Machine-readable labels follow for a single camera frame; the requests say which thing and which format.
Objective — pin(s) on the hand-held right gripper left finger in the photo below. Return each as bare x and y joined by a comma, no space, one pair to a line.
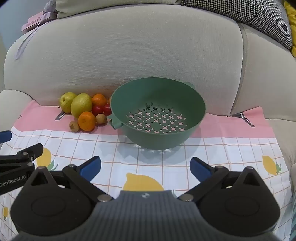
90,167

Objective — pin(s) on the yellow lemon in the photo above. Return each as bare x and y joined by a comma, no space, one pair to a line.
81,105

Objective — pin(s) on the red tomato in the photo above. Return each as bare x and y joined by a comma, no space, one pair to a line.
107,109
97,110

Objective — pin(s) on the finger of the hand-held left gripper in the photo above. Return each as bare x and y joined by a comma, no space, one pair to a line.
27,153
5,136

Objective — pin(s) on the green plastic colander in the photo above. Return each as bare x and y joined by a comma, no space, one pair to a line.
159,102

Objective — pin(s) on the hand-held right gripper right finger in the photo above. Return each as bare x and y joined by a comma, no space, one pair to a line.
200,168

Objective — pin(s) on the pale green pillow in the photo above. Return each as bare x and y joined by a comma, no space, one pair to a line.
115,7

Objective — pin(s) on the small brown kiwi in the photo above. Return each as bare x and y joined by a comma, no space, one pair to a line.
74,126
101,118

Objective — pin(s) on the yellow pillow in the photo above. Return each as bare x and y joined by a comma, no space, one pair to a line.
291,27

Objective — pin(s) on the small yellow-green pear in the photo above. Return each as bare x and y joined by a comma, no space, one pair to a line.
67,102

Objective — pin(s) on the lavender ribbon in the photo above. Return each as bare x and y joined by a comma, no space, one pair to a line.
26,41

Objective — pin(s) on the houndstooth pillow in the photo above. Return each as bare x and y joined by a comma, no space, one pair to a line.
242,11

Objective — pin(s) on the grey fabric sofa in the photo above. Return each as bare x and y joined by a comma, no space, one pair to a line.
138,58

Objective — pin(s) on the pink gift box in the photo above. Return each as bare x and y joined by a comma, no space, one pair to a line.
34,22

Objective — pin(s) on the orange mandarin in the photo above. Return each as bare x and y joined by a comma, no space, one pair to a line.
99,99
87,121

